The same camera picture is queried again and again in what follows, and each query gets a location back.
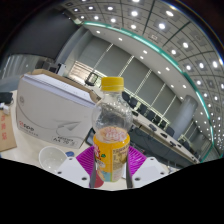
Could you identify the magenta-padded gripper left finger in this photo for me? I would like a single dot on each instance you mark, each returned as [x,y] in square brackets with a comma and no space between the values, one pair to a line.
[72,171]

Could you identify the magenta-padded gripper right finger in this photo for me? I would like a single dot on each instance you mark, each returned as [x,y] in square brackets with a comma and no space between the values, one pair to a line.
[150,170]

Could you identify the yellow-capped clear drink bottle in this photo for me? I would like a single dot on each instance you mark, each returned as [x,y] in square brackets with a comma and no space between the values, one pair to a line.
[111,156]

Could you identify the black office chairs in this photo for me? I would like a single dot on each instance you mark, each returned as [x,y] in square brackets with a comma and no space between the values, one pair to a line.
[150,115]

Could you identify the white printer paper carton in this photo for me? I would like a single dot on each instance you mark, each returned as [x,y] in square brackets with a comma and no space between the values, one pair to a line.
[50,110]

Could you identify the brown paper envelope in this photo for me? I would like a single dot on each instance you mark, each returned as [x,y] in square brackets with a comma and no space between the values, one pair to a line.
[6,133]

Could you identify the black power adapter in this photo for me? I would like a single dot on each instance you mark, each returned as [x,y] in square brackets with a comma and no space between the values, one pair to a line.
[5,97]

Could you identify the round ceiling lights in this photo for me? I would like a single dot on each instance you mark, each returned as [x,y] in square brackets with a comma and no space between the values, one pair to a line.
[161,25]

